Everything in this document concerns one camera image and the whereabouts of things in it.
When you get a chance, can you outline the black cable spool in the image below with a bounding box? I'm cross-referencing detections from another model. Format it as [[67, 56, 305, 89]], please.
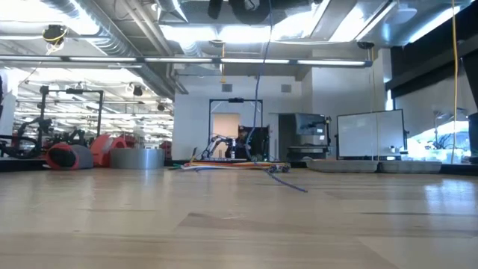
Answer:
[[229, 0, 273, 25]]

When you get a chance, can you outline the blue ethernet cord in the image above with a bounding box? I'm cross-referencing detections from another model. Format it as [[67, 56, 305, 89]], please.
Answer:
[[244, 0, 309, 194]]

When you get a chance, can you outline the long ceiling light bar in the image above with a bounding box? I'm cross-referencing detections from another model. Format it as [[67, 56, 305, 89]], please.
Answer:
[[0, 55, 374, 69]]

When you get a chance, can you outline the black doorway robot station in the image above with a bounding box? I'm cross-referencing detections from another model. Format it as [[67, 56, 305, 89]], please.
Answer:
[[184, 97, 287, 162]]

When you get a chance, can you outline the monitor on stand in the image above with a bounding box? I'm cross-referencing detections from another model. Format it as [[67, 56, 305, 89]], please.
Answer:
[[294, 112, 333, 137]]

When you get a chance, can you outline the white board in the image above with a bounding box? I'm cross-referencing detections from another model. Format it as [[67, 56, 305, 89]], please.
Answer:
[[335, 108, 410, 161]]

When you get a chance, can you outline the grey cylinder with red rim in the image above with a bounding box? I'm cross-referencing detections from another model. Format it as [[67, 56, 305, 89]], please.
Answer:
[[45, 142, 95, 172]]

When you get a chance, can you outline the coloured wire bundle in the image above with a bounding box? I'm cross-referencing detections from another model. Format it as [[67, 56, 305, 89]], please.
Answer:
[[168, 159, 292, 175]]

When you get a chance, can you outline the ceiling cord reel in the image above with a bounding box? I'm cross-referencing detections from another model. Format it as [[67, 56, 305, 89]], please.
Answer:
[[41, 23, 69, 46]]

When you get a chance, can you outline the grey duct tape roll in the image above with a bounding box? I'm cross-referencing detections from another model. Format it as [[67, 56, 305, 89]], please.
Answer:
[[108, 147, 167, 170]]

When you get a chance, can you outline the yellow power cord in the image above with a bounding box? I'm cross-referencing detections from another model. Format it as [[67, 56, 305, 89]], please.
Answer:
[[450, 0, 460, 165]]

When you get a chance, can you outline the black robot station frame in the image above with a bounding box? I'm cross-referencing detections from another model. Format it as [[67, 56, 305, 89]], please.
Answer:
[[0, 84, 105, 161]]

